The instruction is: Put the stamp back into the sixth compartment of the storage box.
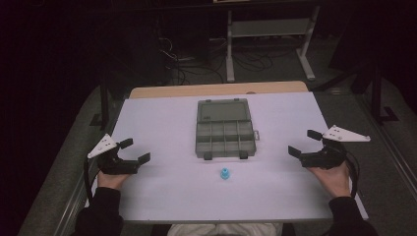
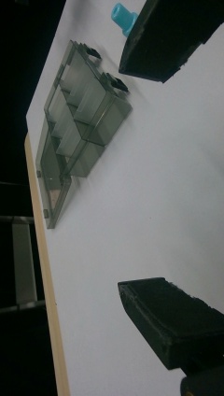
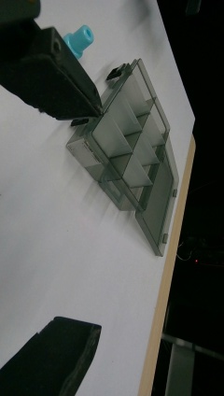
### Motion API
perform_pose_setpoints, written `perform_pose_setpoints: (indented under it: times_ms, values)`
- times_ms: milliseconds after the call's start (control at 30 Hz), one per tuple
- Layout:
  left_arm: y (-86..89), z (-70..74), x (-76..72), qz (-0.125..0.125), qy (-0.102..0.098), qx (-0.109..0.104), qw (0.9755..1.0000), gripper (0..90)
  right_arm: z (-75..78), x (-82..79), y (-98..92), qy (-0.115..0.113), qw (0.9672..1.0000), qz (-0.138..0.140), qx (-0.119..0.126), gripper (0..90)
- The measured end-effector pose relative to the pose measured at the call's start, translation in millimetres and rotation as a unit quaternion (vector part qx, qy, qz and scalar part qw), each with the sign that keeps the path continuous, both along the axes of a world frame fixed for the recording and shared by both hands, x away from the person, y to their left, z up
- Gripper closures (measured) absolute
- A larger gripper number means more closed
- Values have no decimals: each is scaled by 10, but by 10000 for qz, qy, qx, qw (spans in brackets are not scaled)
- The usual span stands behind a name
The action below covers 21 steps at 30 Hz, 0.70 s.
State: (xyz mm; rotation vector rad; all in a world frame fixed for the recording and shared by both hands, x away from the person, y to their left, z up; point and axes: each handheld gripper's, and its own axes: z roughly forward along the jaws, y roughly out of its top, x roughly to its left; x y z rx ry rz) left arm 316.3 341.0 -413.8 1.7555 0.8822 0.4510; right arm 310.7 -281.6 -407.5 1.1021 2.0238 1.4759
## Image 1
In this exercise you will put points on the person's right hand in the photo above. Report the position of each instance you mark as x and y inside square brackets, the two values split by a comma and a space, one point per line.
[331, 182]

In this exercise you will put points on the white table board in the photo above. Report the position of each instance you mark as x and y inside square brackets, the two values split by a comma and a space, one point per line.
[170, 190]

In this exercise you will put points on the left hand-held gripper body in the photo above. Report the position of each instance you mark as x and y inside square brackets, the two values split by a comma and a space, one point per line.
[113, 164]

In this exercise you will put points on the black metal stand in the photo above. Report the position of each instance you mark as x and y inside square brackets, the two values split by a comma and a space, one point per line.
[105, 105]
[377, 98]

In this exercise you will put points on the person's lap white clothing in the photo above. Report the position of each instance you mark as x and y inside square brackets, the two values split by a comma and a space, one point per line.
[224, 230]

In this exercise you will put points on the grey plastic organizer box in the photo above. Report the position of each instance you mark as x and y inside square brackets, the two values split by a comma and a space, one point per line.
[224, 131]

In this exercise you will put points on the person's left hand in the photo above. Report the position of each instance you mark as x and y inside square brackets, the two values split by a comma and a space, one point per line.
[111, 181]

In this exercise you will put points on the white metal desk frame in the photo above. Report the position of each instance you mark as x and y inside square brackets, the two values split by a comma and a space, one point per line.
[270, 28]

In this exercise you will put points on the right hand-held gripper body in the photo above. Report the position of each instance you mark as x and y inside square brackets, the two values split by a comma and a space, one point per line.
[324, 157]

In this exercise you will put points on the small blue plastic part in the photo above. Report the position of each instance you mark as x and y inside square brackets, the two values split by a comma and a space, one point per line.
[224, 173]

